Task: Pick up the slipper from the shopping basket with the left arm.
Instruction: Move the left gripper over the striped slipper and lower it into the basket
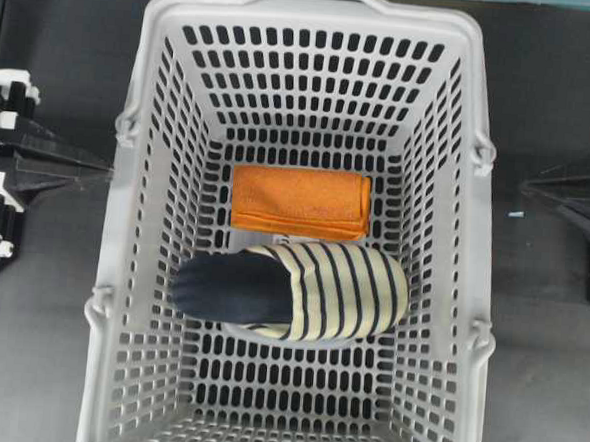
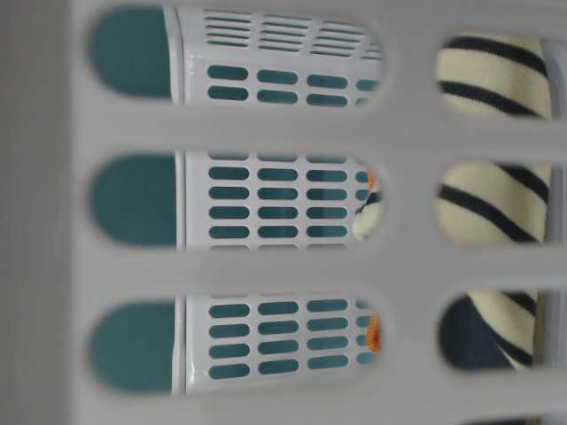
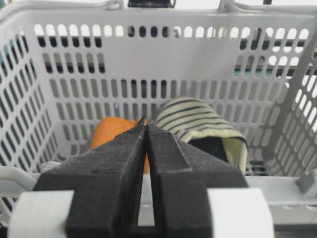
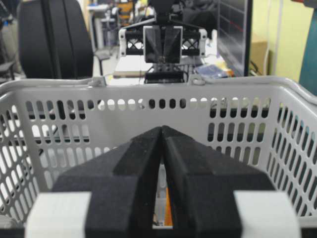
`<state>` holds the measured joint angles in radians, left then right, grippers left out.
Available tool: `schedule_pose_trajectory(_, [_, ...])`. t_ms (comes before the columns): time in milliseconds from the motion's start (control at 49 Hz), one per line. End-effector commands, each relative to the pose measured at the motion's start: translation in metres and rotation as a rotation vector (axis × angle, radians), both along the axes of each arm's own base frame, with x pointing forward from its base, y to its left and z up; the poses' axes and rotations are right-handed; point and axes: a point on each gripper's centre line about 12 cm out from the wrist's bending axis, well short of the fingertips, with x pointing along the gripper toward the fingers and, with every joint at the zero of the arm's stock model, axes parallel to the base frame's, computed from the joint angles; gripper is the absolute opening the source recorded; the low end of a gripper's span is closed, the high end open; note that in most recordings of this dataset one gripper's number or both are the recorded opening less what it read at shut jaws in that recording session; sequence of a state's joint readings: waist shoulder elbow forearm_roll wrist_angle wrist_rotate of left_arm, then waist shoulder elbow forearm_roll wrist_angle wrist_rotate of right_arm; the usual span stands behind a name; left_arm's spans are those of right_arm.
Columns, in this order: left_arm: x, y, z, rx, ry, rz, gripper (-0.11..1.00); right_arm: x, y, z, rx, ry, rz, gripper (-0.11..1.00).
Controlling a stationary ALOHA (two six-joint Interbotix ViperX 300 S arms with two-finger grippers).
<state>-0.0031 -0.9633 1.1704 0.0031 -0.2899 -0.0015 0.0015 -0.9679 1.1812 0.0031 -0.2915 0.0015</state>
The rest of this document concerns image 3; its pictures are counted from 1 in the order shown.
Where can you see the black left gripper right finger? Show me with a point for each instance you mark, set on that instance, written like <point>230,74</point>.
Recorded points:
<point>180,176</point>

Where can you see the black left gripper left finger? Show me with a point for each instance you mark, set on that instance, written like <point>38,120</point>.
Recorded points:
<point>107,184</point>

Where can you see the striped cream slipper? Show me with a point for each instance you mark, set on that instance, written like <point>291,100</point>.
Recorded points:
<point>195,122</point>

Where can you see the grey plastic shopping basket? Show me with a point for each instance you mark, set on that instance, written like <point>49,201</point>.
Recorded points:
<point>64,66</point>

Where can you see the orange cloth item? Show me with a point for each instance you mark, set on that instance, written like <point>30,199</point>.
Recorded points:
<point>110,127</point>

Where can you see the grey basket handle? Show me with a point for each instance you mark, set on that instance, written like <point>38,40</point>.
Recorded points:
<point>14,181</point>

